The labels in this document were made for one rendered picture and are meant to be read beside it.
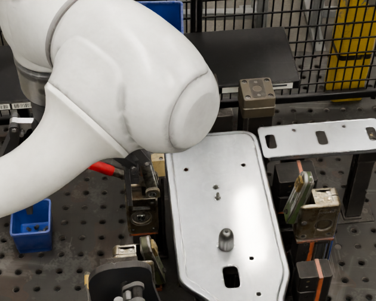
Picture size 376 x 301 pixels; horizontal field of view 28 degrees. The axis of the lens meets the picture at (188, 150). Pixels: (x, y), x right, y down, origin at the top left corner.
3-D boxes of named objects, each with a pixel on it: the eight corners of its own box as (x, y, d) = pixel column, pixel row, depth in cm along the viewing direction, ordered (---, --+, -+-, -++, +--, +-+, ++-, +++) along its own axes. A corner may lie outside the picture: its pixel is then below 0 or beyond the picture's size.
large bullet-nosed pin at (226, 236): (234, 255, 153) (235, 235, 149) (219, 256, 153) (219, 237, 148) (231, 242, 156) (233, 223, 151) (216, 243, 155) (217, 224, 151)
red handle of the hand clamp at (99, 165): (159, 190, 155) (90, 167, 148) (153, 196, 156) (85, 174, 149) (157, 174, 158) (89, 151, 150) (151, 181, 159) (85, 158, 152)
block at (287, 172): (309, 258, 187) (324, 185, 167) (265, 262, 186) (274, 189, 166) (301, 228, 194) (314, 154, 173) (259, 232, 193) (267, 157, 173)
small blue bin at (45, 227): (55, 253, 188) (50, 232, 182) (15, 257, 188) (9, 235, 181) (55, 220, 196) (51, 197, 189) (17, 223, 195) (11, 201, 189)
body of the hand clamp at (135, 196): (162, 291, 181) (157, 198, 155) (133, 294, 180) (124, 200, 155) (160, 270, 185) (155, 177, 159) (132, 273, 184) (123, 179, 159)
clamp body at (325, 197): (330, 302, 179) (353, 211, 153) (281, 307, 178) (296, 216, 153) (321, 270, 185) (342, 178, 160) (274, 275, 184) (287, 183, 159)
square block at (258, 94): (265, 197, 201) (277, 98, 175) (236, 199, 200) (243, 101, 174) (261, 174, 206) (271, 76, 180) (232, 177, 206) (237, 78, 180)
